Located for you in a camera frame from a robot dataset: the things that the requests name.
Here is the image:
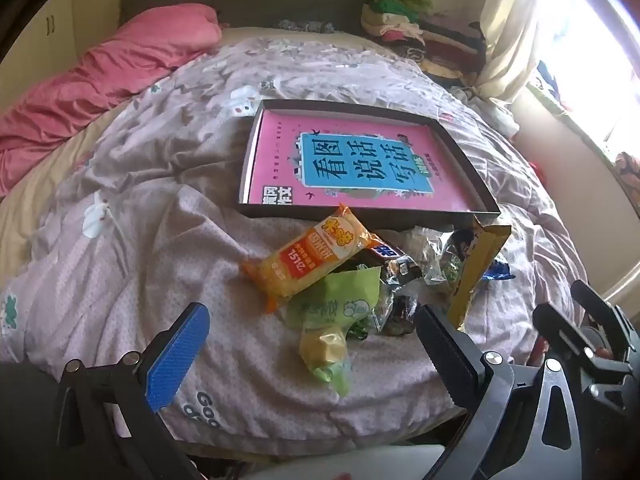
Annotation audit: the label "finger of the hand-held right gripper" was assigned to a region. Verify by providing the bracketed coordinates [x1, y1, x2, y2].
[532, 304, 633, 401]
[571, 280, 640, 361]

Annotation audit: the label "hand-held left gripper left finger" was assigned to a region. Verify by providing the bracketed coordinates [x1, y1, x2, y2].
[52, 302, 211, 480]

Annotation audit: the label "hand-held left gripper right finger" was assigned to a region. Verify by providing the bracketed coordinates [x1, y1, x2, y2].
[415, 304, 593, 480]

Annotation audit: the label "cartoon noodle snack packet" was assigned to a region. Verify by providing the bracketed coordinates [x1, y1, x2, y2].
[377, 280, 422, 336]

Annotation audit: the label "blue biscuit packet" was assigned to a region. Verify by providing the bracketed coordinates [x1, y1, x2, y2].
[480, 255, 516, 285]

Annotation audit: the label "yellow wafer bar packet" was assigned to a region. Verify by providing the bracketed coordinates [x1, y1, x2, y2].
[447, 215, 512, 333]

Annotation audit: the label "brown chocolate bar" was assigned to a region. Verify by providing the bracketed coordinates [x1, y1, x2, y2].
[357, 242, 423, 281]

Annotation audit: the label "green cake packet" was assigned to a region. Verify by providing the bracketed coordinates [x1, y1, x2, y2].
[285, 266, 383, 398]

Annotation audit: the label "orange rice cracker packet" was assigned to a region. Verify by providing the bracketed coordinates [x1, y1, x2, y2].
[242, 203, 373, 315]

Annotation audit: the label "brown cardboard box tray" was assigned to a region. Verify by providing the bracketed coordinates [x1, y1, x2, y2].
[236, 99, 502, 228]

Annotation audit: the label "beige bed sheet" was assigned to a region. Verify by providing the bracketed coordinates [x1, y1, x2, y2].
[0, 120, 106, 266]

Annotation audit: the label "pink book with blue label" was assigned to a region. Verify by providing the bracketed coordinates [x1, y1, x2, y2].
[248, 112, 483, 213]

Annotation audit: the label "white crumpled cloth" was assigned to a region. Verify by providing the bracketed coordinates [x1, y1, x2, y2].
[450, 85, 521, 136]

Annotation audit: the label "colourful clothes on sill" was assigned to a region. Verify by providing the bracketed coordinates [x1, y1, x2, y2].
[530, 60, 576, 116]

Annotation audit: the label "window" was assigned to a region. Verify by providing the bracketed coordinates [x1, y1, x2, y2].
[545, 0, 640, 161]

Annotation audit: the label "cream curtain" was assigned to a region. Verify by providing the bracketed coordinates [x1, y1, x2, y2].
[475, 0, 551, 106]

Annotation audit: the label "pink duvet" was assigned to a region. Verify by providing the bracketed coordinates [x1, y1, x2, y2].
[0, 2, 223, 198]

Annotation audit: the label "pile of folded clothes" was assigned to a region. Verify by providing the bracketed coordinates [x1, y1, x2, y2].
[360, 0, 488, 86]

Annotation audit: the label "dark patterned cloth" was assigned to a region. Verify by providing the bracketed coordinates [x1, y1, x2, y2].
[277, 19, 336, 35]

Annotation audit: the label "cream wardrobe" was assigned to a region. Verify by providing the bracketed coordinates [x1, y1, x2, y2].
[27, 0, 76, 61]

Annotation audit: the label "grey headboard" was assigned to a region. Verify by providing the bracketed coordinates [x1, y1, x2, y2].
[119, 0, 381, 43]

